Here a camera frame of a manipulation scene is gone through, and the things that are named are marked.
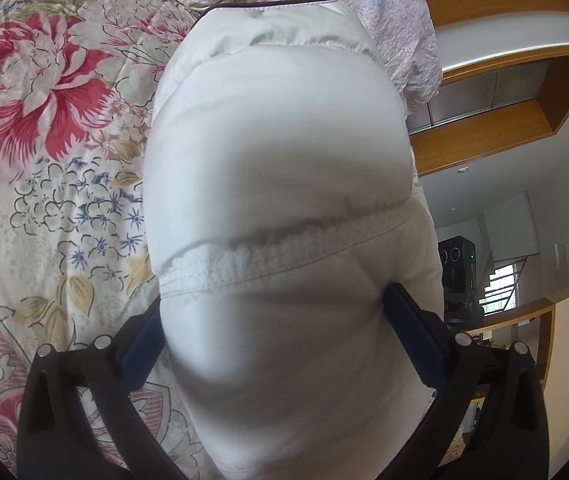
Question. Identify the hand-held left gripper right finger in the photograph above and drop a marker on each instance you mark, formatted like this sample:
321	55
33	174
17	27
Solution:
414	340

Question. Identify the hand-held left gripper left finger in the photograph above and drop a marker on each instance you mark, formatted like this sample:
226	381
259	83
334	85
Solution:
139	350

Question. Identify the white puffer jacket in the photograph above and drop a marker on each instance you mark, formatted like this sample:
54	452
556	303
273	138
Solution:
274	160

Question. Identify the black speaker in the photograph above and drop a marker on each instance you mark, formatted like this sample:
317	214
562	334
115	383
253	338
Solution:
456	265

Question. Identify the window with railing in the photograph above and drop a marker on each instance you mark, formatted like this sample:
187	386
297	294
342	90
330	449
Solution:
501	285

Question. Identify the wooden ledge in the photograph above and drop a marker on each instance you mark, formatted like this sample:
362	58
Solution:
529	320

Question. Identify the white roller blind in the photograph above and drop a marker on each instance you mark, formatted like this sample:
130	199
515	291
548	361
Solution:
509	225

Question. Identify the floral printed blanket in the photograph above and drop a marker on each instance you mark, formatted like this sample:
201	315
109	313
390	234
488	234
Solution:
39	110

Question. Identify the white wall switch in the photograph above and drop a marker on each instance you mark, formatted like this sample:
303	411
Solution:
557	255

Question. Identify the wooden wall cabinet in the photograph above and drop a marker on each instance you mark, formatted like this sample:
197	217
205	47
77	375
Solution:
494	130

